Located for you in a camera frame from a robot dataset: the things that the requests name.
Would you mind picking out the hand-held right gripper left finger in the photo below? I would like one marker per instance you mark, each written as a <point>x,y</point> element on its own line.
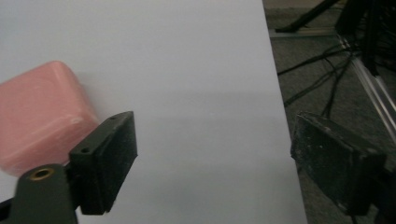
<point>102,161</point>

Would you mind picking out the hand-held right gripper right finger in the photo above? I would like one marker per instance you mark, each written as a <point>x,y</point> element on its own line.
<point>333,161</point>

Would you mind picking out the pink plastic-wrapped pack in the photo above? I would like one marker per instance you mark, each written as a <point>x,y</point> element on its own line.
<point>37,115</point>

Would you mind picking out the silver metal stand leg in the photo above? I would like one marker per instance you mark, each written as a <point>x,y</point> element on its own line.
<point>373,90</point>

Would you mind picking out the black stand leg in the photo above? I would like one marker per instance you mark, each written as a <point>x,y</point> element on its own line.
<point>306,15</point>

